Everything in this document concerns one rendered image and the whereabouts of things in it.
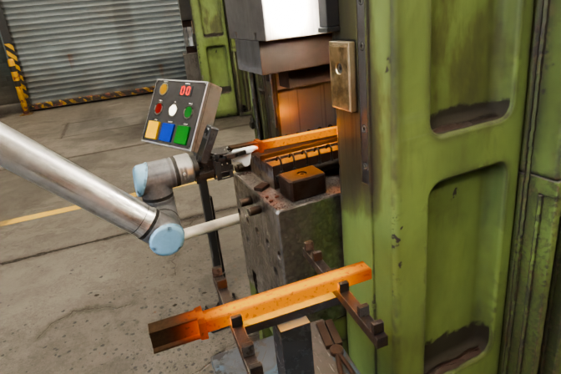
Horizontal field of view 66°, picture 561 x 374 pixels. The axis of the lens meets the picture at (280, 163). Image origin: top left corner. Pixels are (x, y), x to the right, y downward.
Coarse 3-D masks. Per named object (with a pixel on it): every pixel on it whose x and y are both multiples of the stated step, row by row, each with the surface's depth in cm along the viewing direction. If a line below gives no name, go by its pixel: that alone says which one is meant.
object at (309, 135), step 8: (328, 128) 146; (336, 128) 146; (280, 136) 141; (288, 136) 140; (296, 136) 139; (304, 136) 141; (312, 136) 142; (320, 136) 143; (240, 144) 133; (248, 144) 133; (256, 144) 134; (264, 144) 135; (272, 144) 136; (280, 144) 138
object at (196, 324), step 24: (360, 264) 86; (288, 288) 81; (312, 288) 80; (336, 288) 82; (192, 312) 75; (216, 312) 76; (240, 312) 76; (264, 312) 78; (168, 336) 74; (192, 336) 75
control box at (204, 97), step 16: (160, 80) 186; (176, 80) 179; (160, 96) 184; (176, 96) 177; (192, 96) 171; (208, 96) 168; (160, 112) 181; (176, 112) 175; (192, 112) 169; (208, 112) 169; (144, 128) 187; (160, 128) 180; (176, 128) 173; (192, 128) 167; (160, 144) 178; (176, 144) 171; (192, 144) 166
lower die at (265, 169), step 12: (288, 144) 155; (300, 144) 150; (324, 144) 144; (336, 144) 146; (252, 156) 147; (288, 156) 139; (300, 156) 138; (312, 156) 137; (324, 156) 139; (336, 156) 141; (252, 168) 150; (264, 168) 139; (276, 168) 133; (288, 168) 135; (300, 168) 136; (336, 168) 143; (264, 180) 142
